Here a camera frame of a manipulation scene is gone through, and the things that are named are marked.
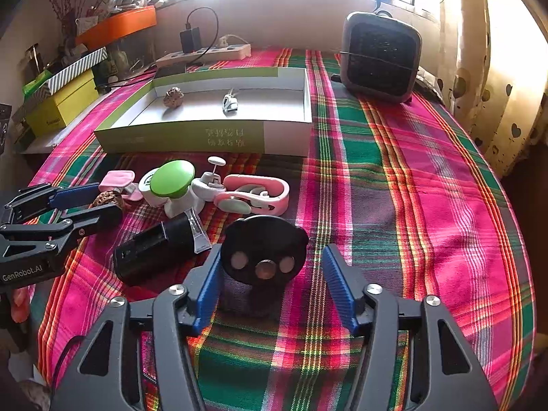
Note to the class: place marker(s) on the brown walnut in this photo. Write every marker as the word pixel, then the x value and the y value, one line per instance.
pixel 173 96
pixel 107 200

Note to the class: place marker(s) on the white power strip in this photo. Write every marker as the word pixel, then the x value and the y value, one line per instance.
pixel 205 54

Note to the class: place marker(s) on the dark phone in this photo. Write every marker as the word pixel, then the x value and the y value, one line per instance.
pixel 170 71

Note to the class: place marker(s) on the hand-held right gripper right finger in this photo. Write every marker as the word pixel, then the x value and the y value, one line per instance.
pixel 340 291

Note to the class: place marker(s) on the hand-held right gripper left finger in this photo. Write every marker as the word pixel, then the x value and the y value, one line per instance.
pixel 207 295

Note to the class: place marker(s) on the green and white cardboard box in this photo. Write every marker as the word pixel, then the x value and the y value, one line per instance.
pixel 222 113

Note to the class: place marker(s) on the grey space heater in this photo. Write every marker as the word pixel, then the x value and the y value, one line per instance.
pixel 381 58

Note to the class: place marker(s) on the orange storage box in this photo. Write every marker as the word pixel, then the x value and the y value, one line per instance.
pixel 117 25

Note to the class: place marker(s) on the black cylinder with clip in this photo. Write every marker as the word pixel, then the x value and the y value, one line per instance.
pixel 158 244

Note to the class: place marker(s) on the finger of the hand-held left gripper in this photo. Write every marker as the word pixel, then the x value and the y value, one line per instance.
pixel 72 195
pixel 92 219

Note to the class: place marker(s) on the yellow box with striped lid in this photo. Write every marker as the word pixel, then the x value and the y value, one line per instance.
pixel 64 98

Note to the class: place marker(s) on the red flower branches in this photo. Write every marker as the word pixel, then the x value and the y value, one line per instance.
pixel 64 0

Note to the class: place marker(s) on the green mushroom-shaped button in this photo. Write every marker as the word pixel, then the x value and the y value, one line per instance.
pixel 173 180

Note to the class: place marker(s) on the plaid tablecloth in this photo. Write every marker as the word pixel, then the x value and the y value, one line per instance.
pixel 406 205

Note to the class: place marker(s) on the small white knob gadget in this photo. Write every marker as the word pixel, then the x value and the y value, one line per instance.
pixel 209 184

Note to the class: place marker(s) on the black bear-shaped holder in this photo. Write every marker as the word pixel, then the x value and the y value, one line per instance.
pixel 265 244

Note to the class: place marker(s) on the green packet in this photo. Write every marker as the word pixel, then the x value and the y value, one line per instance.
pixel 36 83

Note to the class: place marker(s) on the person's left hand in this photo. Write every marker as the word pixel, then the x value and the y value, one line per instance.
pixel 21 306

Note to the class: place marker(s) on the heart-patterned curtain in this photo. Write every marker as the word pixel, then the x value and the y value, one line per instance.
pixel 496 72

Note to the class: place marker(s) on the small pink clip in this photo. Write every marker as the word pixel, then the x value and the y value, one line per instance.
pixel 122 180

